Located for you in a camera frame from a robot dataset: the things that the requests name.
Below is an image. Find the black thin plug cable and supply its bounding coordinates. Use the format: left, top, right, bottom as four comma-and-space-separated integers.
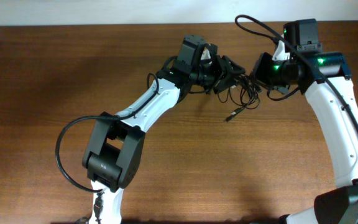
218, 74, 262, 110

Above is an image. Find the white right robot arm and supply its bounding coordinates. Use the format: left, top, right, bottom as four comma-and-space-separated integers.
252, 19, 358, 223

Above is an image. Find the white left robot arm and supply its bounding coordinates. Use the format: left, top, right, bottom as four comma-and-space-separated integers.
82, 35, 245, 223

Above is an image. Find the black USB-A cable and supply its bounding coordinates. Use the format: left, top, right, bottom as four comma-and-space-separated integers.
218, 74, 262, 123

